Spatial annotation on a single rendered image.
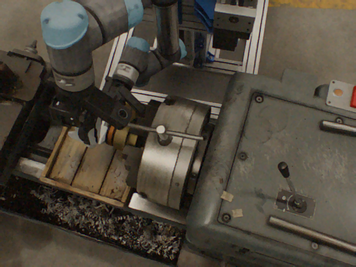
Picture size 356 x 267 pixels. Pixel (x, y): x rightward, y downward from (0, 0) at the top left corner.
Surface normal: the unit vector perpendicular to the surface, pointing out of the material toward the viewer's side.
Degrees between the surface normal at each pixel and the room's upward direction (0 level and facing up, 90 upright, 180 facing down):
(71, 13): 18
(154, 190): 61
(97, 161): 0
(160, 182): 50
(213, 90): 0
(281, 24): 0
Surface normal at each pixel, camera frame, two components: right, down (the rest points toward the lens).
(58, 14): 0.09, -0.61
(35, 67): -0.01, -0.34
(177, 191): -0.26, 0.55
